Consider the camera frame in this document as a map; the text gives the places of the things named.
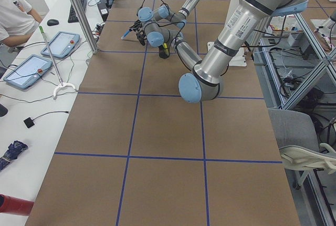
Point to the blue highlighter pen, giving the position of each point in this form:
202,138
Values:
126,34

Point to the black mesh pen holder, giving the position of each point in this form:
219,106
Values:
164,52

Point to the upper teach pendant tablet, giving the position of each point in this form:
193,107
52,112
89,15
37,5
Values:
63,43

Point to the teach pendant tablet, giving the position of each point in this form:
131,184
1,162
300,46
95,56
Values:
63,43
28,72

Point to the black computer mouse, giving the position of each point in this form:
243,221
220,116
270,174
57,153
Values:
52,22

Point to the long grabber stick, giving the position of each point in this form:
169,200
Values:
61,83

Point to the person in white shirt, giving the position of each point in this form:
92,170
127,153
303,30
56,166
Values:
18,22

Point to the lower teach pendant tablet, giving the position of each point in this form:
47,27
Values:
28,72

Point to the folded dark blue umbrella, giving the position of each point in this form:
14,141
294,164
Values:
12,153

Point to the grey office chair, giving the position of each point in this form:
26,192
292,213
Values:
298,144

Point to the red cylinder bottle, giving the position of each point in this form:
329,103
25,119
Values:
16,206

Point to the aluminium frame post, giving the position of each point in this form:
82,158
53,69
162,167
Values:
84,25

